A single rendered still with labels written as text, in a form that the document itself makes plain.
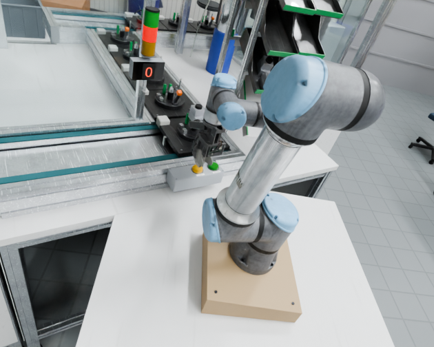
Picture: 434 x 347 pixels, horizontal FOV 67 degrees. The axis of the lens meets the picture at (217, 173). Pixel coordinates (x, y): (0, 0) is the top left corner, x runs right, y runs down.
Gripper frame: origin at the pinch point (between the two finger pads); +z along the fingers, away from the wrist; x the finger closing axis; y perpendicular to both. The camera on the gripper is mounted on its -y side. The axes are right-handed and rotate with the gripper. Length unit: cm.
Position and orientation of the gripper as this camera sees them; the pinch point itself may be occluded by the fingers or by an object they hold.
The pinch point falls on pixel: (198, 162)
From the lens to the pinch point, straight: 122.2
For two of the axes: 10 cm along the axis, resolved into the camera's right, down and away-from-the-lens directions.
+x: 8.5, -1.6, 5.1
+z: -2.3, 7.5, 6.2
